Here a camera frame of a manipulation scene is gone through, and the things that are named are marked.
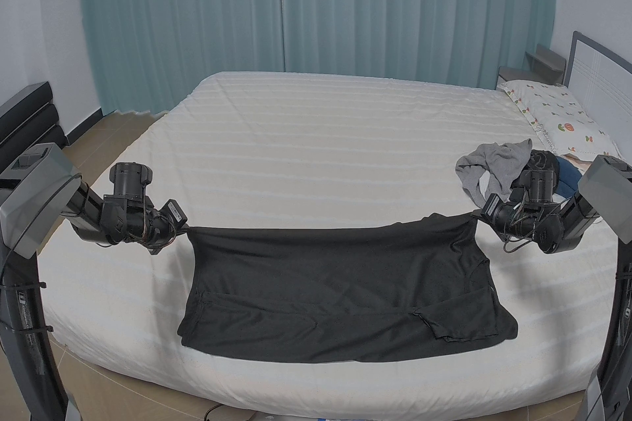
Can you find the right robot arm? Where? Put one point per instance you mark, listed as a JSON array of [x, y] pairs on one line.
[[602, 192]]

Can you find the black shiny garment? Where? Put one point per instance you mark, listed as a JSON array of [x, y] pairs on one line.
[[543, 160]]

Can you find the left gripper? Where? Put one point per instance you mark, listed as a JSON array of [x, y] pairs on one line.
[[165, 226]]

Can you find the black T-shirt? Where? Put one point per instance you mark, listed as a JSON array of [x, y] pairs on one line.
[[345, 286]]

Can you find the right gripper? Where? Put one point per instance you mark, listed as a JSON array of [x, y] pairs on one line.
[[499, 215]]

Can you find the bed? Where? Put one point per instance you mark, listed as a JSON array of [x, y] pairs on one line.
[[321, 138]]

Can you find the grey garment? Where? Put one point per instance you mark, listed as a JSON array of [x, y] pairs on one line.
[[498, 162]]

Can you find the grey bedside table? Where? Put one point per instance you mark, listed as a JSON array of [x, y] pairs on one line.
[[538, 61]]

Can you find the dark blue garment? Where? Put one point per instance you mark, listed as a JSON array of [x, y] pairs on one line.
[[570, 175]]

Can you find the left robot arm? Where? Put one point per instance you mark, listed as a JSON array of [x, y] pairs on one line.
[[34, 197]]

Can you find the white printed pillow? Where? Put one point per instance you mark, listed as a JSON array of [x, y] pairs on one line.
[[558, 115]]

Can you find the black chest of drawers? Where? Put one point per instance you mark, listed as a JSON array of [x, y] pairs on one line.
[[24, 118]]

